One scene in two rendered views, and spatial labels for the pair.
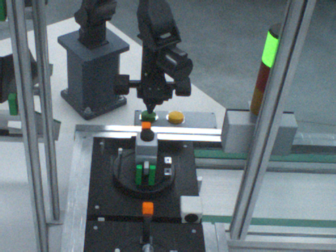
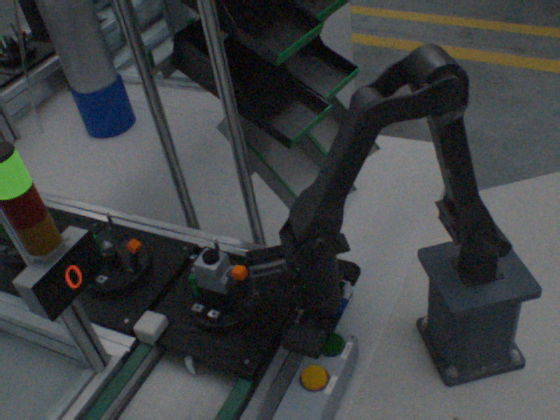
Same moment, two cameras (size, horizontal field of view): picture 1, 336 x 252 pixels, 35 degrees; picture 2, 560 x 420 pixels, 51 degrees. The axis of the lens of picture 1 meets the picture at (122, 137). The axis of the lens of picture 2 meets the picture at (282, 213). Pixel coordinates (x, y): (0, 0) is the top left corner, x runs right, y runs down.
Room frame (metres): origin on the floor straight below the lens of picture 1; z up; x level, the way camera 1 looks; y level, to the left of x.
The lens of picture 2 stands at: (1.35, -0.59, 1.77)
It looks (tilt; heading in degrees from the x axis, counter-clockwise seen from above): 40 degrees down; 123
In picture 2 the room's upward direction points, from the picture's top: 10 degrees counter-clockwise
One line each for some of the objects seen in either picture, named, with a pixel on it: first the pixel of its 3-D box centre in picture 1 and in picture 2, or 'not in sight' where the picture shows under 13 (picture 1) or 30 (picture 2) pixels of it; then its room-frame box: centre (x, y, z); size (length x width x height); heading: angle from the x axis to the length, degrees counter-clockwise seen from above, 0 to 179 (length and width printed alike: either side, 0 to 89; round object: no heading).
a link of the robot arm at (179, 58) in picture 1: (168, 46); (287, 253); (1.02, -0.09, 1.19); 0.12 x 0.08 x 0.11; 38
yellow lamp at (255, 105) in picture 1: (267, 98); (36, 231); (0.72, -0.24, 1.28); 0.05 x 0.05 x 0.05
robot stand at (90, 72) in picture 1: (93, 71); (472, 309); (1.25, 0.09, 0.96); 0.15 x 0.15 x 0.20; 38
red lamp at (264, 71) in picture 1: (273, 74); (21, 202); (0.72, -0.24, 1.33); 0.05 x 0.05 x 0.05
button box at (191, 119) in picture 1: (174, 127); (316, 389); (1.06, -0.14, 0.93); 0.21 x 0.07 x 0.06; 91
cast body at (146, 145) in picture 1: (146, 149); (209, 267); (0.83, -0.05, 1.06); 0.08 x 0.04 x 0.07; 1
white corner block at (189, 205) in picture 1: (190, 209); (152, 328); (0.74, -0.15, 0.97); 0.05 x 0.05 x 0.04; 1
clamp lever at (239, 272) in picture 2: (145, 140); (238, 283); (0.88, -0.05, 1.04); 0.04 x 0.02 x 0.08; 1
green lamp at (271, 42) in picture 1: (281, 47); (4, 172); (0.72, -0.24, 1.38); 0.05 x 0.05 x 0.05
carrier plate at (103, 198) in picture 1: (143, 178); (226, 306); (0.84, -0.05, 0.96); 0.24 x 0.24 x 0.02; 1
